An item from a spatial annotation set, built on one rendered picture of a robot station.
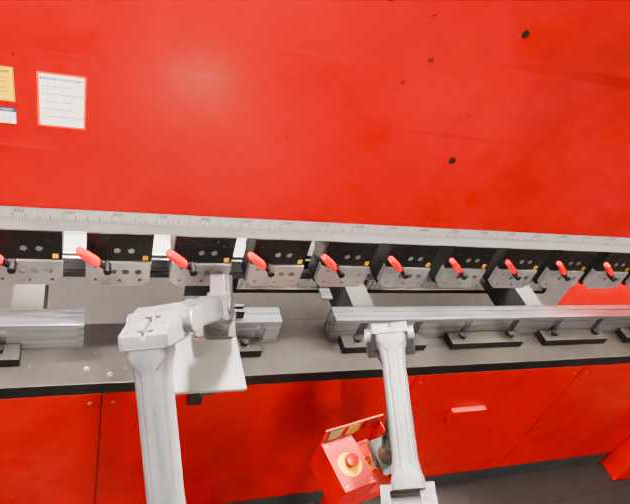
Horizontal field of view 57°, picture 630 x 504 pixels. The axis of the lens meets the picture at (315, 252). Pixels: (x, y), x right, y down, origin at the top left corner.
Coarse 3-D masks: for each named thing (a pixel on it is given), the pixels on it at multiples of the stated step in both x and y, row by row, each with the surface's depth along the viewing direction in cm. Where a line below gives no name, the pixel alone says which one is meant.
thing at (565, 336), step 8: (592, 328) 222; (536, 336) 214; (544, 336) 211; (560, 336) 213; (568, 336) 214; (576, 336) 216; (584, 336) 217; (592, 336) 218; (600, 336) 220; (544, 344) 210; (552, 344) 212; (560, 344) 214; (568, 344) 215
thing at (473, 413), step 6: (456, 408) 211; (462, 408) 212; (468, 408) 213; (474, 408) 214; (480, 408) 214; (450, 414) 211; (456, 414) 211; (462, 414) 212; (468, 414) 213; (474, 414) 215; (480, 414) 216; (444, 420) 214; (450, 420) 213; (456, 420) 214; (462, 420) 216; (468, 420) 217; (474, 420) 218
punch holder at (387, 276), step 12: (384, 252) 167; (396, 252) 163; (408, 252) 164; (420, 252) 165; (432, 252) 167; (372, 264) 174; (384, 264) 167; (408, 264) 168; (420, 264) 169; (384, 276) 168; (396, 276) 169; (420, 276) 172
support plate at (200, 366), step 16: (192, 336) 155; (176, 352) 149; (192, 352) 151; (208, 352) 152; (224, 352) 154; (176, 368) 146; (192, 368) 147; (208, 368) 148; (224, 368) 150; (240, 368) 151; (176, 384) 142; (192, 384) 143; (208, 384) 145; (224, 384) 146; (240, 384) 147
